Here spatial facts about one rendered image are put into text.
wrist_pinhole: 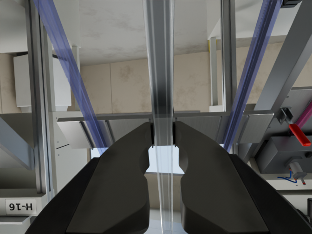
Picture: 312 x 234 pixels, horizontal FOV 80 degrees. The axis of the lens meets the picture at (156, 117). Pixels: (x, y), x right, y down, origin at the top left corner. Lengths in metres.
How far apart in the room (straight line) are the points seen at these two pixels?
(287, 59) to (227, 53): 0.29
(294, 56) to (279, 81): 0.06
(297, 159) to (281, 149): 0.06
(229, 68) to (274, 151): 0.31
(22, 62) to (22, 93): 0.48
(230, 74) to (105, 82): 3.62
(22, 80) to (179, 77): 2.64
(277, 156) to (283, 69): 0.25
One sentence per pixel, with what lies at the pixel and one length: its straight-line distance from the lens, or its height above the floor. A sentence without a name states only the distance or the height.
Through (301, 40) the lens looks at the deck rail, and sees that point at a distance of 0.44.
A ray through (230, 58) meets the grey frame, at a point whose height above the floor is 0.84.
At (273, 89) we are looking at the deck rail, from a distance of 0.51.
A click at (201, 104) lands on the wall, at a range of 3.55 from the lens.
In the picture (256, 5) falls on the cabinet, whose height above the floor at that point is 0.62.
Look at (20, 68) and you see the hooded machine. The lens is 3.79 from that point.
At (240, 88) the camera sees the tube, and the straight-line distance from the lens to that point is 0.27.
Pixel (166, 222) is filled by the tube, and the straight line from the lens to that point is 0.26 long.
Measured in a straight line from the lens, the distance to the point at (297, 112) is 0.58.
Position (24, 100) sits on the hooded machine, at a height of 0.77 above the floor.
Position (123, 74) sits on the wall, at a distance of 4.00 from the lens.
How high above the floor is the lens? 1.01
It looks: 2 degrees up
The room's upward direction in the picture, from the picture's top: 178 degrees clockwise
